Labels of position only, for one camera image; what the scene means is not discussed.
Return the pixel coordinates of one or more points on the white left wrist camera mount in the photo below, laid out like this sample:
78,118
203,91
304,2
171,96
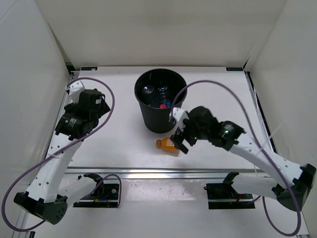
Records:
74,90

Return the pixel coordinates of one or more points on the aluminium frame rail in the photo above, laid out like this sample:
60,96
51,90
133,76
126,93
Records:
65,100
155,173

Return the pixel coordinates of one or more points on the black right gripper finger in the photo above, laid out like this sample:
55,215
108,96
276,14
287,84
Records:
182,148
178,137

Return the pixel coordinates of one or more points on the clear bottle red label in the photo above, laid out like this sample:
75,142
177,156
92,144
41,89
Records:
163,106

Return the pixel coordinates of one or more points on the black plastic bin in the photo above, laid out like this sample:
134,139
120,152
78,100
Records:
155,119

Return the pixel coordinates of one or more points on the clear unlabelled plastic bottle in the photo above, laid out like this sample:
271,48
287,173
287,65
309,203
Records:
148,91

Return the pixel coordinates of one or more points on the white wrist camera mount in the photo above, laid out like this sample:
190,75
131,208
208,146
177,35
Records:
74,90
177,116

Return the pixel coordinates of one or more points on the white cable tie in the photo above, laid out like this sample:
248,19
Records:
269,140

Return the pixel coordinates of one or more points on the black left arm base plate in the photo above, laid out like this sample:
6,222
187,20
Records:
107,195

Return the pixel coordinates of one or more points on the aluminium left frame rail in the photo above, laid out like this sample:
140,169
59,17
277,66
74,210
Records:
65,100

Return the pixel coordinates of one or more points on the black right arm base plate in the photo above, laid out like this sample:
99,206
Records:
223,198

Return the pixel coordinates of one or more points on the orange juice bottle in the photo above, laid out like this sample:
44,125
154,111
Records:
166,145

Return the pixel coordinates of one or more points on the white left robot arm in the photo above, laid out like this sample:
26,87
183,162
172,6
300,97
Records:
44,198

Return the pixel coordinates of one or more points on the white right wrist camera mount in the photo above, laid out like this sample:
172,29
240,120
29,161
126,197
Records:
177,116

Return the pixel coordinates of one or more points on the clear bottle blue label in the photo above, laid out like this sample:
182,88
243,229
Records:
163,94

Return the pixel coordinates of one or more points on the aluminium front frame rail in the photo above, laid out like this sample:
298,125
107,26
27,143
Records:
155,173

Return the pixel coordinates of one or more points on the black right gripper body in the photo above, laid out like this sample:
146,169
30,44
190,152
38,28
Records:
191,134

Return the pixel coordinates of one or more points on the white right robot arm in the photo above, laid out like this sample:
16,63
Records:
289,183

